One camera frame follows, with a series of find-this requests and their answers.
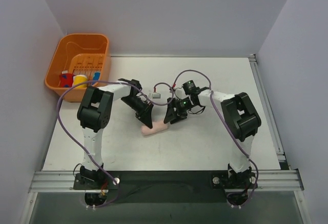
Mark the orange plastic basket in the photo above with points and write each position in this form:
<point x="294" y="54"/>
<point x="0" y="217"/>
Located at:
<point x="79" y="53"/>

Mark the green blue yellow towel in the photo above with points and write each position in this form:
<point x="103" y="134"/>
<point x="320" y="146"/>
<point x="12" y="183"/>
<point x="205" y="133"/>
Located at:
<point x="96" y="75"/>

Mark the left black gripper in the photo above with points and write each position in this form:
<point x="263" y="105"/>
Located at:
<point x="144" y="110"/>

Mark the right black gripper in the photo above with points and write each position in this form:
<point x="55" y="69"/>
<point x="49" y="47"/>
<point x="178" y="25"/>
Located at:
<point x="174" y="110"/>

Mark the aluminium frame rail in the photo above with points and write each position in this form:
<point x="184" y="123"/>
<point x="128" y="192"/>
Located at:
<point x="66" y="181"/>

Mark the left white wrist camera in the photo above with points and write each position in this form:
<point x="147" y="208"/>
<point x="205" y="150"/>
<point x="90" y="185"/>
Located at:
<point x="155" y="95"/>

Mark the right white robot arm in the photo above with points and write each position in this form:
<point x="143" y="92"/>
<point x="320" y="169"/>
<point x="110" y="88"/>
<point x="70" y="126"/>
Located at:
<point x="238" y="115"/>

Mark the pink towel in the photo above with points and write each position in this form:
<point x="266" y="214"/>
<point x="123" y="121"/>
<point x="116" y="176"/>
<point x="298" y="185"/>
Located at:
<point x="158" y="126"/>

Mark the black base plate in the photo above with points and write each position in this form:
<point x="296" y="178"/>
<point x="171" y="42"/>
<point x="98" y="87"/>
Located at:
<point x="168" y="194"/>

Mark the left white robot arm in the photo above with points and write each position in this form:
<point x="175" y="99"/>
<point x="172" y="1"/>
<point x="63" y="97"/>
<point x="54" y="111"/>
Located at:
<point x="94" y="114"/>

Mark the red rolled towel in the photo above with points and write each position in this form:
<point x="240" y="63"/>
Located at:
<point x="66" y="79"/>

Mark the yellow rolled towel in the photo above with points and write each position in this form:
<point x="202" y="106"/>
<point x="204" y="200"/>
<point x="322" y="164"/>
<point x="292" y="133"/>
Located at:
<point x="80" y="81"/>

